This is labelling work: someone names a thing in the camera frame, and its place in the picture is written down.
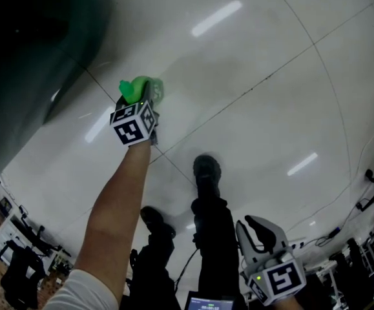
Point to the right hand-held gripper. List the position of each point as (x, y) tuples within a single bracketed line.
[(280, 279)]

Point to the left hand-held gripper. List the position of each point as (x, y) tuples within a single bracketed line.
[(131, 124)]

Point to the green plastic bottle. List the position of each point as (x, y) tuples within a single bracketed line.
[(135, 87)]

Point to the person's left forearm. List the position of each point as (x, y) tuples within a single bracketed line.
[(115, 205)]

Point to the white power strip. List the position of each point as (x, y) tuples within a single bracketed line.
[(296, 242)]

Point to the person's right leg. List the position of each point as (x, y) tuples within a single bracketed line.
[(215, 237)]

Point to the person's leg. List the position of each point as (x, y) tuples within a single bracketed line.
[(215, 237), (154, 270)]

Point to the black body-worn monitor screen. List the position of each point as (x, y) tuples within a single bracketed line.
[(209, 303)]

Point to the person's black right shoe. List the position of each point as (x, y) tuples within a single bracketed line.
[(207, 176)]

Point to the person's black shoe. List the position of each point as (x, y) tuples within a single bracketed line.
[(207, 176), (157, 221)]

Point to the person's black left shoe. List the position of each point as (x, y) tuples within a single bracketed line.
[(157, 221)]

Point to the person's left leg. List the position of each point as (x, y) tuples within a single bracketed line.
[(154, 270)]

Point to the oval dark green bathtub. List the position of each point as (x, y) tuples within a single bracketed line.
[(28, 60)]

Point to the black office chair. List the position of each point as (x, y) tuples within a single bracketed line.
[(22, 270)]

